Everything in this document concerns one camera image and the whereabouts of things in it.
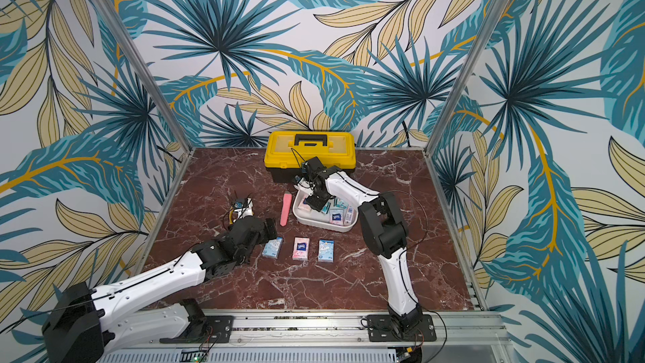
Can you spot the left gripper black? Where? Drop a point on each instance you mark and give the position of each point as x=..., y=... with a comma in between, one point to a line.
x=265, y=236

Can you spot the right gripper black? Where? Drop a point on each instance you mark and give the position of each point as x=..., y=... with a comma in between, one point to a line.
x=317, y=198

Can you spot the light blue cartoon tissue pack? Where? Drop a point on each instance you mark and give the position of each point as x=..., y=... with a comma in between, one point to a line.
x=272, y=248

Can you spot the white plastic storage box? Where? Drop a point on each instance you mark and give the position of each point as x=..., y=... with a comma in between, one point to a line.
x=306, y=216

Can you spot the pink tempo tissue pack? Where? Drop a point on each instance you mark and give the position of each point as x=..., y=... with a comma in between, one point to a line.
x=336, y=217
x=300, y=248

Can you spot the blue white tissue pack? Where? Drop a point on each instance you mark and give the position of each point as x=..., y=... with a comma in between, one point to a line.
x=326, y=251

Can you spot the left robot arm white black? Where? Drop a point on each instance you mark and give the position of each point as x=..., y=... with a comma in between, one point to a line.
x=89, y=323

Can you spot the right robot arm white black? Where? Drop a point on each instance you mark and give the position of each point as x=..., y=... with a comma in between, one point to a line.
x=384, y=231

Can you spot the yellow black toolbox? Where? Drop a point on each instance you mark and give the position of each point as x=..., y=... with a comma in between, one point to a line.
x=287, y=151

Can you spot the teal green tissue pack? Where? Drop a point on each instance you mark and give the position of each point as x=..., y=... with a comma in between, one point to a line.
x=340, y=204

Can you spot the pink utility knife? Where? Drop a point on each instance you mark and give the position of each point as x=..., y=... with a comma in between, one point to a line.
x=286, y=208

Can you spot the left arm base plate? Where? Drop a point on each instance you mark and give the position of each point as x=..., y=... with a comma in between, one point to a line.
x=211, y=329

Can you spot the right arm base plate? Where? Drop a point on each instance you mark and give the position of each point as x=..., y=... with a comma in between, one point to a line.
x=384, y=328

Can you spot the aluminium front rail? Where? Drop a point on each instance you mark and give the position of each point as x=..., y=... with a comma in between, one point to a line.
x=335, y=336

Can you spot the right aluminium frame post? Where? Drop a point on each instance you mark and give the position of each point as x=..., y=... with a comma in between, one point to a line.
x=486, y=30

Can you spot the aluminium frame post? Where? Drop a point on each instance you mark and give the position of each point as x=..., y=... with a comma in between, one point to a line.
x=486, y=30
x=122, y=37

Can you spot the left aluminium frame post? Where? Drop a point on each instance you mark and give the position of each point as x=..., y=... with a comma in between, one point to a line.
x=122, y=37

